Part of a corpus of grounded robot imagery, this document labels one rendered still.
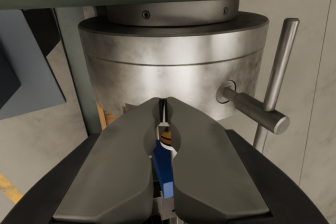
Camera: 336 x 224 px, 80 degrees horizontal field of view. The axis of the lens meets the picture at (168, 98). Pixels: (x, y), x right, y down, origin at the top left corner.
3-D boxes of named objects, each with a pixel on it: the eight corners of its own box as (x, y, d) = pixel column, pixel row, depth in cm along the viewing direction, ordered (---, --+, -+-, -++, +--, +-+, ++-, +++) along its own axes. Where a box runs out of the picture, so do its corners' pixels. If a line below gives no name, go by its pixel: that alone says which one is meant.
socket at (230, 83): (204, 75, 28) (217, 82, 26) (223, 71, 29) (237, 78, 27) (202, 96, 30) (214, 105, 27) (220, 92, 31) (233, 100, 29)
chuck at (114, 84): (75, 32, 44) (99, 86, 19) (197, 20, 56) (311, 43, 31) (84, 71, 48) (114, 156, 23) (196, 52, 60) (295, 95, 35)
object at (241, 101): (207, 78, 28) (278, 120, 19) (219, 75, 29) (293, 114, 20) (206, 92, 30) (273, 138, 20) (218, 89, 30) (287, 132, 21)
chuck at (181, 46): (71, 15, 43) (91, 49, 17) (198, 6, 54) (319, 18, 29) (75, 32, 44) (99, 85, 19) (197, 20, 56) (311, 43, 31)
